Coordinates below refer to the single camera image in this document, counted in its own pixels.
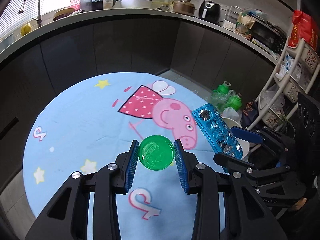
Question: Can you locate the black microwave oven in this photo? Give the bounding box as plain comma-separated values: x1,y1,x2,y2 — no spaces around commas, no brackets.
249,18,287,55

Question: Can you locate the green bottle rear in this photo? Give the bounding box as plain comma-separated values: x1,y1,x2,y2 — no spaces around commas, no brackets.
213,81,231,96

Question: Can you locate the green bottle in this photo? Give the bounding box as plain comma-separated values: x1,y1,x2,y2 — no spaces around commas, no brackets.
213,81,231,96
227,93,242,112

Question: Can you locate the red gift bag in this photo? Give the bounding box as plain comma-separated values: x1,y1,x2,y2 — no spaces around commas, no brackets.
288,10,319,51

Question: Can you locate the yellow lemon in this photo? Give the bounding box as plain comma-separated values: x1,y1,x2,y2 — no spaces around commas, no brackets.
21,23,32,36

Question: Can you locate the dark clay pot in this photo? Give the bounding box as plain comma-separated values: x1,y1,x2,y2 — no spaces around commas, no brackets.
92,0,114,10

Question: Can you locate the blue blister pack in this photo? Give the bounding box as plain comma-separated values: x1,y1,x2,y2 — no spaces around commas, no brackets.
191,103,243,159

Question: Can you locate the white plastic shopping bag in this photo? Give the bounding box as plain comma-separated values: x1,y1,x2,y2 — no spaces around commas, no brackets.
222,107,241,123

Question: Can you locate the green bottle front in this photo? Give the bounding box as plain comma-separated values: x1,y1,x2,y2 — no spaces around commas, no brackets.
227,93,242,112

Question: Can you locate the black air fryer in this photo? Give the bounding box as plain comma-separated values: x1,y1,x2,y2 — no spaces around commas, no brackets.
199,0,221,23

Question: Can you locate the steel kitchen faucet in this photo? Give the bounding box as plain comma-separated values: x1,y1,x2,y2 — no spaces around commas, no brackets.
18,0,42,27

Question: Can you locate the brown cooking pot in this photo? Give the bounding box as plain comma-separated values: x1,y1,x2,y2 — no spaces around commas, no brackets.
172,0,196,16

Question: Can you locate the green plastic lid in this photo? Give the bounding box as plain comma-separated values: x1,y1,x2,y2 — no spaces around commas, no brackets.
139,135,175,171

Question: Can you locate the dark blue shopping bag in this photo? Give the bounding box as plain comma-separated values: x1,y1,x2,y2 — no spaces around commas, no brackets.
240,100,259,128

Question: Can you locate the white round trash bin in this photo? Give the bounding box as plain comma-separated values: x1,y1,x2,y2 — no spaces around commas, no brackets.
222,117,251,159

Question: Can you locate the person's right hand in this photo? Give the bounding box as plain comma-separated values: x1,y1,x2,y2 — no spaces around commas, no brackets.
290,198,307,211

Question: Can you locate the grey kitchen countertop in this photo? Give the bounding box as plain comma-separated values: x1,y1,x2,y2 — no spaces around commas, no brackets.
1,8,277,64

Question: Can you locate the beige plastic storage rack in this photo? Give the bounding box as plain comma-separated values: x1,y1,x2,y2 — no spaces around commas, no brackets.
248,38,319,130

